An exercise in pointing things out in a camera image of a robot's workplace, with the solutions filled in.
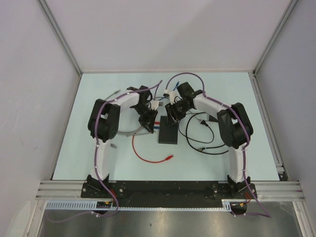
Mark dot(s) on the black network switch box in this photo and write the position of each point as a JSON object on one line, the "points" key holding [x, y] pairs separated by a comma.
{"points": [[168, 134]]}

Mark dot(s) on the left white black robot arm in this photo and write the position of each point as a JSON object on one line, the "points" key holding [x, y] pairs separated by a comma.
{"points": [[103, 123]]}

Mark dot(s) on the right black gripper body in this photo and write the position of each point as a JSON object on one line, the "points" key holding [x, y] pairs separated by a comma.
{"points": [[178, 109]]}

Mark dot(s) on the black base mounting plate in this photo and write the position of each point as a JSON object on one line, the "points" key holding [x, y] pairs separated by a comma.
{"points": [[167, 193]]}

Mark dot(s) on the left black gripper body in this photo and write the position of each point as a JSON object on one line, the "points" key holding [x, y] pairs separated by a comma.
{"points": [[146, 114]]}

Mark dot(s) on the aluminium rail frame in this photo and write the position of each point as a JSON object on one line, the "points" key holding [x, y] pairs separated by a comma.
{"points": [[136, 155]]}

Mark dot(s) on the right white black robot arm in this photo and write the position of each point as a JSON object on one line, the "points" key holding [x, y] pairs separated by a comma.
{"points": [[234, 126]]}

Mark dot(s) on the white slotted cable duct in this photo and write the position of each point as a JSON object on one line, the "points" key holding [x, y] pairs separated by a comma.
{"points": [[93, 205]]}

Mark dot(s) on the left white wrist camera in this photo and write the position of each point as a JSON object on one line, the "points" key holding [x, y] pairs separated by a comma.
{"points": [[155, 104]]}

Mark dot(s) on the black power adapter brick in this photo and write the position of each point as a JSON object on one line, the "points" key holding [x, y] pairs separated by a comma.
{"points": [[212, 119]]}

